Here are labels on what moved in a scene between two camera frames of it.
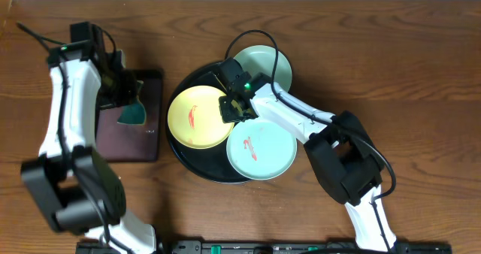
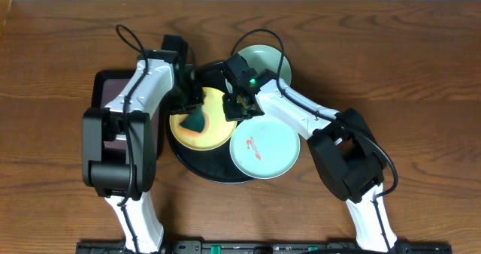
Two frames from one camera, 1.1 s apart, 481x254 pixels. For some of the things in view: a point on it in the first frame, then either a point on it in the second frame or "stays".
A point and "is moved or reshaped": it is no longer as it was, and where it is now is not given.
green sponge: (134, 113) is moved or reshaped
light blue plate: (261, 58) stays
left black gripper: (128, 80) to (198, 100)
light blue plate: (261, 149) stays
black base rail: (263, 246) stays
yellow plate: (195, 119) stays
